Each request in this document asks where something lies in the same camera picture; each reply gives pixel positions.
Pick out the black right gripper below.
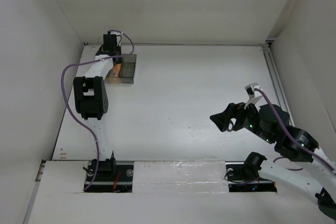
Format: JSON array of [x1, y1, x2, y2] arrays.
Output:
[[209, 97, 274, 143]]

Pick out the black handled scissors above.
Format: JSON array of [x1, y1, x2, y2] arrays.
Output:
[[227, 120, 234, 132]]

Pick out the orange capped grey highlighter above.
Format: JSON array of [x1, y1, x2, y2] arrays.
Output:
[[112, 63, 121, 77]]

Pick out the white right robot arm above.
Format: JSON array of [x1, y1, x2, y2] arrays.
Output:
[[209, 102, 335, 219]]

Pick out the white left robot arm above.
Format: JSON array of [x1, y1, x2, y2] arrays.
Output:
[[73, 30, 122, 180]]

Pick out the amber plastic container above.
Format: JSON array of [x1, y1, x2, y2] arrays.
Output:
[[106, 69, 121, 84]]

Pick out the smoky grey plastic container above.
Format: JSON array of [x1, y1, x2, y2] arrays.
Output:
[[118, 54, 137, 84]]

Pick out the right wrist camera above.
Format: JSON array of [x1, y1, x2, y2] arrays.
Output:
[[244, 83, 262, 109]]

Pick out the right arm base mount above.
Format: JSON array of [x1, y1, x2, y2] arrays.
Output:
[[224, 152, 277, 193]]

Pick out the aluminium rail right edge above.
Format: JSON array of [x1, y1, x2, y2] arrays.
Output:
[[261, 40, 292, 122]]

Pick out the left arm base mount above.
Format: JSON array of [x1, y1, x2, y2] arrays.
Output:
[[83, 163, 134, 193]]

